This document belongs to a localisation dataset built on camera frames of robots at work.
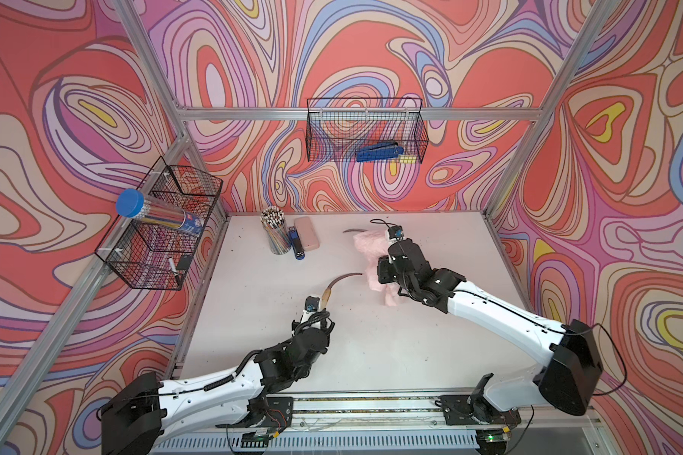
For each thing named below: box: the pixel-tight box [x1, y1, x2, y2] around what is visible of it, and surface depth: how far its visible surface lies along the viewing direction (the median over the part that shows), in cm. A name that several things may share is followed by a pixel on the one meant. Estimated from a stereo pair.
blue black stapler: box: [288, 225, 306, 261], surface depth 109 cm
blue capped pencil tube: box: [115, 188, 206, 237], surface depth 66 cm
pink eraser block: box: [294, 216, 321, 252], surface depth 113 cm
